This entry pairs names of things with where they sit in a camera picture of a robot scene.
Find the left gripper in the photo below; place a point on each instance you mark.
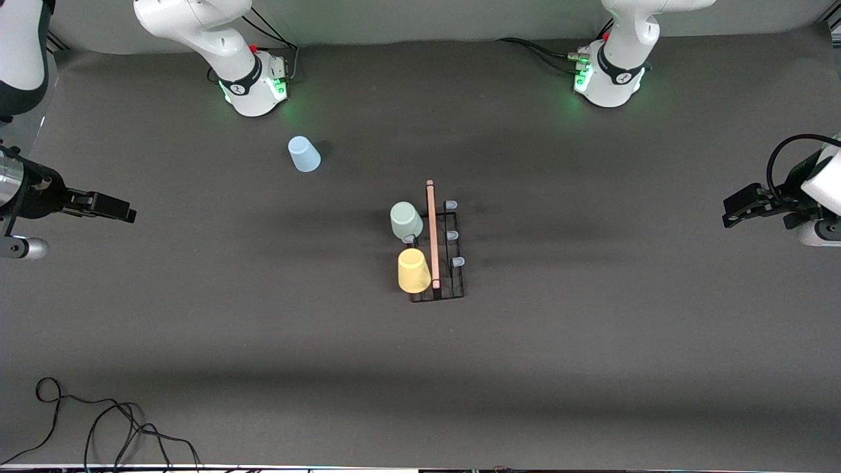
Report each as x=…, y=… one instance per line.
x=790, y=195

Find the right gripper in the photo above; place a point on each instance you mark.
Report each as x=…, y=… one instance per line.
x=41, y=197

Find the mint green plastic cup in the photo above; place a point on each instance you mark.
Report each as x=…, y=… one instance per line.
x=406, y=220

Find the yellow plastic cup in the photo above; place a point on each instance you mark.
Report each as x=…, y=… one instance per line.
x=414, y=272

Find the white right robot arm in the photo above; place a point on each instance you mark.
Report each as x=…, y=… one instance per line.
x=217, y=39

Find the light blue plastic cup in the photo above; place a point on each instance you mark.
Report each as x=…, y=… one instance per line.
x=304, y=154

